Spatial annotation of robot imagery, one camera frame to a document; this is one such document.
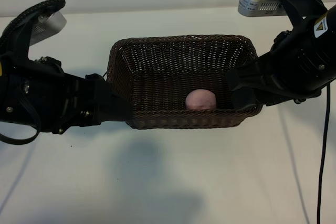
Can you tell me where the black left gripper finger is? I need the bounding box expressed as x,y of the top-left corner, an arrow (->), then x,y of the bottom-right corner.
94,102 -> 132,125
85,73 -> 132,113

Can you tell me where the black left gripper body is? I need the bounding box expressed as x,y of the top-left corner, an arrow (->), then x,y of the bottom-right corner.
7,56 -> 102,135

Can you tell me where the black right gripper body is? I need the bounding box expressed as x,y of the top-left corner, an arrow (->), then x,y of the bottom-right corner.
256,24 -> 334,107

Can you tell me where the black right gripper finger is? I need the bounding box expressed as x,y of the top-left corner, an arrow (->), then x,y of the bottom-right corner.
232,86 -> 260,111
226,60 -> 264,91

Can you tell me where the pink peach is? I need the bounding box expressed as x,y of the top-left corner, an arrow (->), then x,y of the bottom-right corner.
185,89 -> 217,111

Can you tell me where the dark brown wicker basket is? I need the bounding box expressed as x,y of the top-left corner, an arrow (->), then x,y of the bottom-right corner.
107,34 -> 264,130

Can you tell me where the black flat cable loop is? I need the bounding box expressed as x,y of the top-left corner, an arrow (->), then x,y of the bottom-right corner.
0,90 -> 41,146

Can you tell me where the black left camera bracket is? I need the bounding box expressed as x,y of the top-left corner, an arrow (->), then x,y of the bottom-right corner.
9,11 -> 45,63

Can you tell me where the black camera bracket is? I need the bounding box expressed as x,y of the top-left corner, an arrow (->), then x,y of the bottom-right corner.
254,0 -> 329,33
9,11 -> 45,63

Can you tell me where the black right camera bracket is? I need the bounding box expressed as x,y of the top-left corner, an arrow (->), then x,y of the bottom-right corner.
254,0 -> 329,33

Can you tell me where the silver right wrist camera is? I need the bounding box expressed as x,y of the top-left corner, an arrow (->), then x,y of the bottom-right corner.
237,0 -> 286,17

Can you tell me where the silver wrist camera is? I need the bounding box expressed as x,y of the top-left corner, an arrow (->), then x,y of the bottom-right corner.
237,0 -> 286,17
30,8 -> 67,45

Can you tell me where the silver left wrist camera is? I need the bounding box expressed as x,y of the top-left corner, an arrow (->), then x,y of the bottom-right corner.
30,8 -> 67,45

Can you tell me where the thin dark right cable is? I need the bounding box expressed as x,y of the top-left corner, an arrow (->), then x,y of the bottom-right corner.
317,82 -> 331,224

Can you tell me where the black braided camera cable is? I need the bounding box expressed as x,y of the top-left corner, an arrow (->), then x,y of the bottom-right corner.
0,0 -> 66,51

